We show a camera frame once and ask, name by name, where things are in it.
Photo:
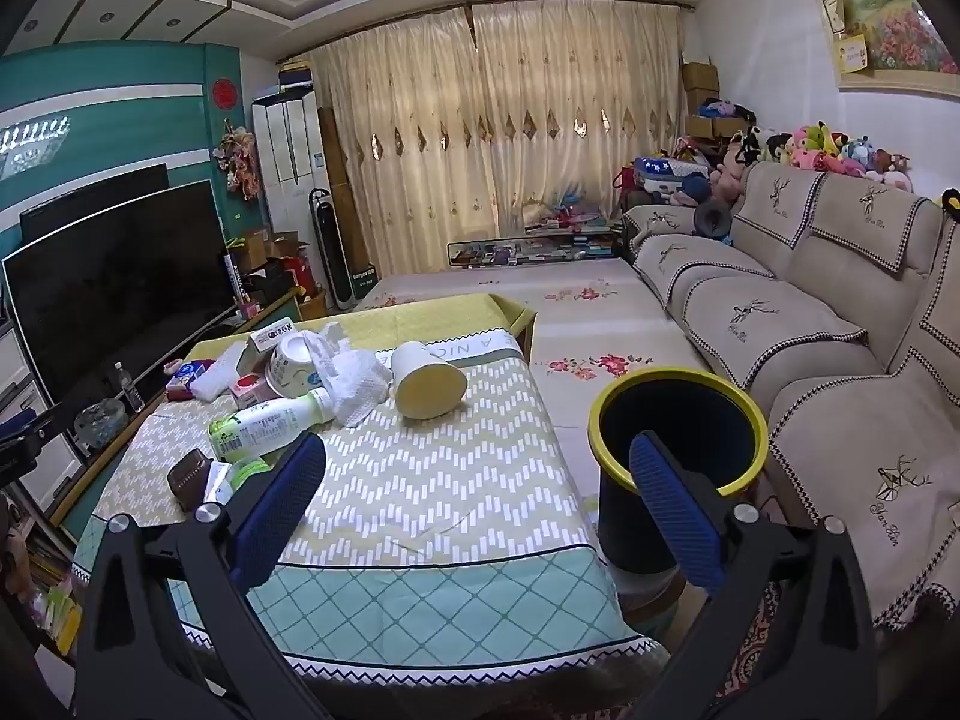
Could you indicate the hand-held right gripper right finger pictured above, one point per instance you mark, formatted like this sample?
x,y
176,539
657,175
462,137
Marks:
x,y
675,510

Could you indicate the white tissue pack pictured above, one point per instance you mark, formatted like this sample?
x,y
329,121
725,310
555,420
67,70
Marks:
x,y
217,371

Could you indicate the green white packet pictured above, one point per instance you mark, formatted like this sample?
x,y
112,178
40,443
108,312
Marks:
x,y
241,474

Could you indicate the yellow black plush toy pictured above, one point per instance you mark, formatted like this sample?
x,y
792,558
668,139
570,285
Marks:
x,y
951,202

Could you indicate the pink small carton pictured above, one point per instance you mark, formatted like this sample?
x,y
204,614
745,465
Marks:
x,y
251,391

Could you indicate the red round wall ornament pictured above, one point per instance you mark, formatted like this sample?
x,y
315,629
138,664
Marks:
x,y
223,92

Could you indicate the black white tower fan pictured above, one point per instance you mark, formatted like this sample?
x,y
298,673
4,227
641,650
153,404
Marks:
x,y
330,247

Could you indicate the white standing air conditioner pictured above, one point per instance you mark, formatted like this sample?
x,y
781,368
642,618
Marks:
x,y
289,142

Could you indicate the beige embroidered curtain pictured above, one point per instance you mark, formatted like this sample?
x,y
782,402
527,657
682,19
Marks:
x,y
405,150
577,112

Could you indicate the framed flower painting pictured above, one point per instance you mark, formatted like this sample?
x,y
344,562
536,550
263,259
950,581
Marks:
x,y
885,15

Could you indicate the white floral mat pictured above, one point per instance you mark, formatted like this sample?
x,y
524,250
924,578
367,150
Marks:
x,y
600,315

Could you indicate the white paper bowl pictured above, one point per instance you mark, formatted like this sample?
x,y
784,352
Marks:
x,y
292,364

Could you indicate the wooden coffee table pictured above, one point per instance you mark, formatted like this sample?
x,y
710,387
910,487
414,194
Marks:
x,y
525,334

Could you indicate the beige sofa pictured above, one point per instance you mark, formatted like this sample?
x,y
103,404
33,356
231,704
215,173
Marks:
x,y
825,330

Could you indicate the white tissue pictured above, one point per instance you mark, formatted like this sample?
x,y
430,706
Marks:
x,y
352,382

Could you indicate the overturned white paper cup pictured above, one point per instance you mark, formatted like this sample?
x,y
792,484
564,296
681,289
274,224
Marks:
x,y
427,390

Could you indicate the black neck pillow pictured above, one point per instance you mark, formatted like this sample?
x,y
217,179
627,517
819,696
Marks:
x,y
712,219

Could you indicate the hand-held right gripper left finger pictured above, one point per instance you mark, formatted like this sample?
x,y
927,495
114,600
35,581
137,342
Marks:
x,y
277,510

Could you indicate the clear water bottle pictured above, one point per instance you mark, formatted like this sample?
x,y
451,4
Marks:
x,y
129,390

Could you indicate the large black television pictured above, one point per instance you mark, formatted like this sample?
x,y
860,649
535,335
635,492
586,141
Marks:
x,y
112,292

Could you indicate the dried flower wreath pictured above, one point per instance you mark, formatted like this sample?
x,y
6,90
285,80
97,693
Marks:
x,y
238,161

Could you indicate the red small box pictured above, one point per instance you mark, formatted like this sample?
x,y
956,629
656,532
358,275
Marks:
x,y
180,388

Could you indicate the pile of plush toys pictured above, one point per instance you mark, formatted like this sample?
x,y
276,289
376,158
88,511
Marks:
x,y
817,150

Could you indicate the brown leather wallet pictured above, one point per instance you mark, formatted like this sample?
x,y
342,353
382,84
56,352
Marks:
x,y
187,476

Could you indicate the white labelled box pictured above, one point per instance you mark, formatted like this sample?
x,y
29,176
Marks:
x,y
270,337

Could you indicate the open cardboard box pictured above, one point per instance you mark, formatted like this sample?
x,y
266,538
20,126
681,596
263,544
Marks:
x,y
283,247

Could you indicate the black yellow-rimmed trash bin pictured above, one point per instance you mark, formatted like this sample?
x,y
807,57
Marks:
x,y
622,517

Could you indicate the pile of books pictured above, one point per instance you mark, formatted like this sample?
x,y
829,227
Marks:
x,y
540,240

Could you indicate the glass ashtray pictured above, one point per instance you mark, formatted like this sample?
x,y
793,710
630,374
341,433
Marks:
x,y
99,418

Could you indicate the white green-label milk bottle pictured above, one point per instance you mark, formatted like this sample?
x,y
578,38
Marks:
x,y
262,424

